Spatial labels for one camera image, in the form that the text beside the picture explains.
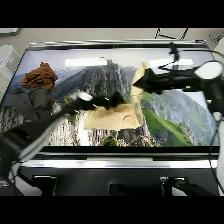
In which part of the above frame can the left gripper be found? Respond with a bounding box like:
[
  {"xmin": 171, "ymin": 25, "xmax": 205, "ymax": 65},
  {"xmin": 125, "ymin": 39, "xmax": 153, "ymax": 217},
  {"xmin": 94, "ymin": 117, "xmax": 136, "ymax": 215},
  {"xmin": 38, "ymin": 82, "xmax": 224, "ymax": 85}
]
[{"xmin": 91, "ymin": 91, "xmax": 127, "ymax": 111}]

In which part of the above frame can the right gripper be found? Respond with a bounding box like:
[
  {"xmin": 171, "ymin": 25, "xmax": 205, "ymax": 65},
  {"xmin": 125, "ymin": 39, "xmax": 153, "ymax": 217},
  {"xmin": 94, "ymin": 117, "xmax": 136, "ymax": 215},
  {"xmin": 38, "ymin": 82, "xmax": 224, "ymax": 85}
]
[{"xmin": 132, "ymin": 67, "xmax": 176, "ymax": 95}]

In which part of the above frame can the cream T-shirt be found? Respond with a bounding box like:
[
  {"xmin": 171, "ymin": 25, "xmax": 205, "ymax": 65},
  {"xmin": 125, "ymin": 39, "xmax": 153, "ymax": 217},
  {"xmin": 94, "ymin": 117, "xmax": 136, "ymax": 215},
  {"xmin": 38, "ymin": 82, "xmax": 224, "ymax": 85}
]
[{"xmin": 82, "ymin": 61, "xmax": 150, "ymax": 132}]

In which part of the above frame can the brown garment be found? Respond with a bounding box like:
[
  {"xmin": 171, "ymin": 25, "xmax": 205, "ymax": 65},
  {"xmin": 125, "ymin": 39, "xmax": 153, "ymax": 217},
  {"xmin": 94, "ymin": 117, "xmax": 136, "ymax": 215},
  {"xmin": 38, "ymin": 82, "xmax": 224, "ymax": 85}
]
[{"xmin": 20, "ymin": 61, "xmax": 60, "ymax": 91}]

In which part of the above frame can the dark grey garment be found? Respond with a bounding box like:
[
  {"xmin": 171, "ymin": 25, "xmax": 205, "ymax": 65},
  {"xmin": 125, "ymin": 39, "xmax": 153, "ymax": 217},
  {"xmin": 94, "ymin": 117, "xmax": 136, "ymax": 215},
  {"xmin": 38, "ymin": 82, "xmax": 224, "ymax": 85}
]
[{"xmin": 1, "ymin": 87, "xmax": 57, "ymax": 124}]

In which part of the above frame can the silver frame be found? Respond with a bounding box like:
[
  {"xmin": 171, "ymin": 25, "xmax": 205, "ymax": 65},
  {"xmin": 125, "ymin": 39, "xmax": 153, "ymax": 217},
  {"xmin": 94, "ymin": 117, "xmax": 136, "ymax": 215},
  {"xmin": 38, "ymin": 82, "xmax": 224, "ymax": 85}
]
[{"xmin": 0, "ymin": 156, "xmax": 224, "ymax": 197}]

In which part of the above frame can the black cable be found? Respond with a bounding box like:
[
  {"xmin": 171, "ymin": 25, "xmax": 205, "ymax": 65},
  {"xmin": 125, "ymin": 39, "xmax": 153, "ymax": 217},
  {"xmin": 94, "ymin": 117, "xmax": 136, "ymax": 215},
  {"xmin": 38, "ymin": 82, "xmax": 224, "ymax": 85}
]
[{"xmin": 207, "ymin": 114, "xmax": 224, "ymax": 196}]

